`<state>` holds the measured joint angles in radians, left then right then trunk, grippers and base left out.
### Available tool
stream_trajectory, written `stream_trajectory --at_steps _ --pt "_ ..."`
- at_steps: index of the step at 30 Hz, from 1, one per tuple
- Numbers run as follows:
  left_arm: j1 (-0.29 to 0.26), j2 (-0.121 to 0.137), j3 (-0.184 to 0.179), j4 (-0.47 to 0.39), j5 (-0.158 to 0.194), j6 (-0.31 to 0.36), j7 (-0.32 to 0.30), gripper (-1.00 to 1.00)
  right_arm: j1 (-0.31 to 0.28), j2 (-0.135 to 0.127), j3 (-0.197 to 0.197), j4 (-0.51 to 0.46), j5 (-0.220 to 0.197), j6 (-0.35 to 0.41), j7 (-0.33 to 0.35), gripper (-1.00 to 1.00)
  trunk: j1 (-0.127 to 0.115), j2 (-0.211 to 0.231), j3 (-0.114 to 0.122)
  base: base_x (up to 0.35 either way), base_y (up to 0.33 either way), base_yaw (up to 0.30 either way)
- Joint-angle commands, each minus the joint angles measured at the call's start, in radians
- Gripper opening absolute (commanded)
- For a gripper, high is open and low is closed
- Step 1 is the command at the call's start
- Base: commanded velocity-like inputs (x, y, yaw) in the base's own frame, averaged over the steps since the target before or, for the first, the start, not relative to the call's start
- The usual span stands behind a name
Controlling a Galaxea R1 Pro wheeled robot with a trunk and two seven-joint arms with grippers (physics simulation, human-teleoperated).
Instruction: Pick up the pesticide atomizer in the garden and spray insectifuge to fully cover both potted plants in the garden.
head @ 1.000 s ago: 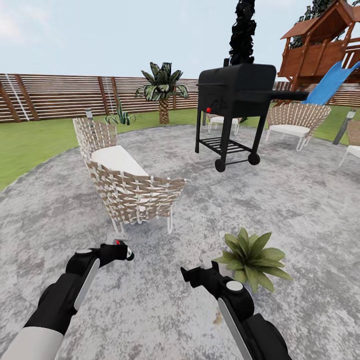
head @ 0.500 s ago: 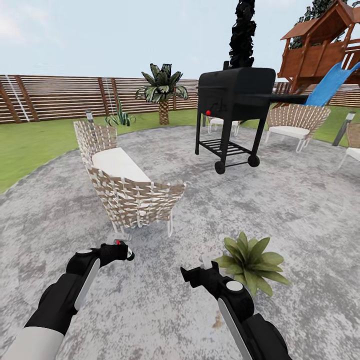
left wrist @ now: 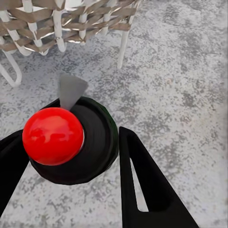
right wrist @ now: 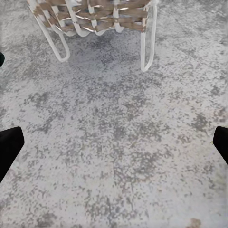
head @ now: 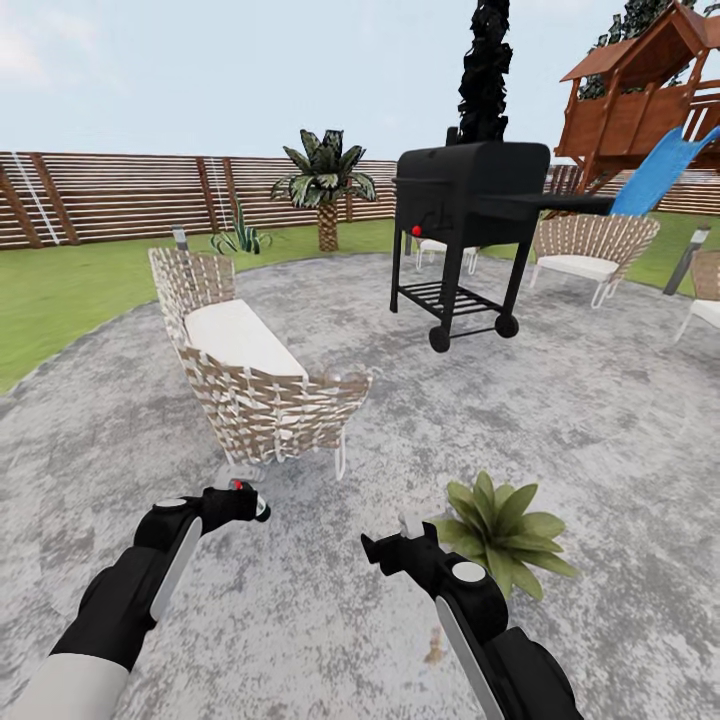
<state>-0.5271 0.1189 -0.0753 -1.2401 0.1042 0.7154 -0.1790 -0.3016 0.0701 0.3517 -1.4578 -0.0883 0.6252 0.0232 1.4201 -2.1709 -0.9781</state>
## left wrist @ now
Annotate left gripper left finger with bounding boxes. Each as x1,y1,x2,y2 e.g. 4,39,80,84
0,130,30,217

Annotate insectifuge atomizer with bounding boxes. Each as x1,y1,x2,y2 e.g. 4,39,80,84
22,74,119,186

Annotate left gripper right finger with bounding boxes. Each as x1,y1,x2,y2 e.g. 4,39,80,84
119,126,199,228

